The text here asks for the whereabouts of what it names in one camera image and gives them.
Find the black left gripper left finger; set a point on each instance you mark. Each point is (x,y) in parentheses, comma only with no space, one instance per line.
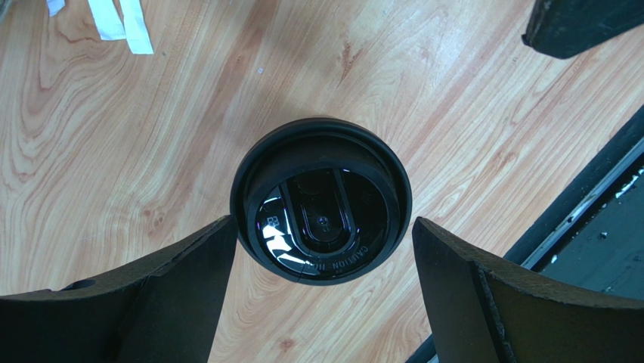
(163,307)

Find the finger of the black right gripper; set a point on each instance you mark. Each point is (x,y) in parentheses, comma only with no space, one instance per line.
(566,28)

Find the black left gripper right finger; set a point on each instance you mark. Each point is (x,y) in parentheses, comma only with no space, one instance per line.
(483,308)

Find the black cup lid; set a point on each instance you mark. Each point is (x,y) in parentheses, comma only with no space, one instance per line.
(321,201)

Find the white wrapped straw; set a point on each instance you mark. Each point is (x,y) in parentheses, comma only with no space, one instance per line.
(107,21)
(55,6)
(136,33)

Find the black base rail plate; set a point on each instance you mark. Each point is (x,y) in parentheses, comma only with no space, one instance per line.
(591,236)

